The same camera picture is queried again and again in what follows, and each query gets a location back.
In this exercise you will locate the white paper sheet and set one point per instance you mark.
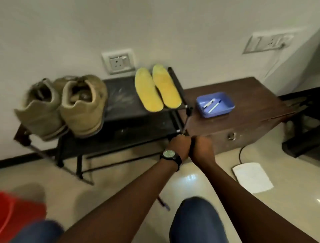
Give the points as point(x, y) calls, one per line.
point(252, 177)

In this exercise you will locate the white wall socket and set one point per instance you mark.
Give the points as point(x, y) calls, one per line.
point(118, 61)

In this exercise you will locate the brown wooden low cabinet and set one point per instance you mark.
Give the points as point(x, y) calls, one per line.
point(250, 105)

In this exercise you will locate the person's right fingers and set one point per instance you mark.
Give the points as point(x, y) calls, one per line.
point(198, 139)

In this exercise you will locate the yellow shoe insole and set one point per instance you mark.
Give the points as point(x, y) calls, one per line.
point(148, 91)
point(166, 87)

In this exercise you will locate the tan suede shoe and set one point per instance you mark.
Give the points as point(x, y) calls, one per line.
point(40, 112)
point(82, 112)

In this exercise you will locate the red plastic bucket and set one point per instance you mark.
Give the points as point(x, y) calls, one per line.
point(20, 212)

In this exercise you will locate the person's right leg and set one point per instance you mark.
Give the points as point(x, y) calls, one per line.
point(197, 222)

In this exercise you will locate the person's left fingers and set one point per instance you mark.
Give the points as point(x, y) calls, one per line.
point(183, 137)

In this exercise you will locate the black metal shoe rack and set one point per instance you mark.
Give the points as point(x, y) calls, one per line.
point(125, 100)

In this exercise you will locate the blue plastic tray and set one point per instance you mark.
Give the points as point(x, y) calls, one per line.
point(223, 106)

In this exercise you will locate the person's left hand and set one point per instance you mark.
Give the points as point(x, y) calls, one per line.
point(178, 148)

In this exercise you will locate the person's leg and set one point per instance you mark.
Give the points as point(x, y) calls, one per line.
point(197, 222)
point(37, 232)

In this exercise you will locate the person's right hand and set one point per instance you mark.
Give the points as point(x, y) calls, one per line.
point(203, 151)

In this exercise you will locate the white pen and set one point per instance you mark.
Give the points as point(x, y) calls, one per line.
point(209, 103)
point(215, 106)

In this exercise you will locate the dark pen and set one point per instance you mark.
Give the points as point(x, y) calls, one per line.
point(163, 203)

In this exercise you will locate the person's left leg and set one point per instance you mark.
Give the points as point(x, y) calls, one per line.
point(37, 232)

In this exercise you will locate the person's right forearm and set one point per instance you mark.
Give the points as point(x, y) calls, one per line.
point(240, 207)

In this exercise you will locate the black furniture frame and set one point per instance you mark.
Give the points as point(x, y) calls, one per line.
point(303, 135)

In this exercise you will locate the black green-faced wristwatch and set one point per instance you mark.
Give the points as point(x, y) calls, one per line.
point(171, 155)

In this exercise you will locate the white wall switch panel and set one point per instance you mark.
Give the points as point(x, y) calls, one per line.
point(268, 42)

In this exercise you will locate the person's left forearm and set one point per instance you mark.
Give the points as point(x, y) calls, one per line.
point(120, 207)

